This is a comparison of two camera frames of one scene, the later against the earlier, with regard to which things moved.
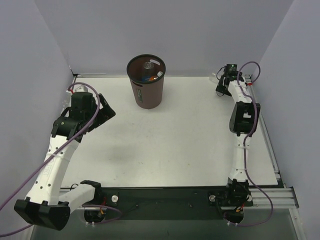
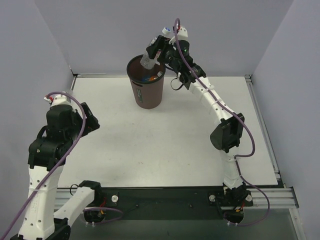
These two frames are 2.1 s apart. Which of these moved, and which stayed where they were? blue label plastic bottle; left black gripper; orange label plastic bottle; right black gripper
Moved: right black gripper; left black gripper
Stayed: blue label plastic bottle; orange label plastic bottle
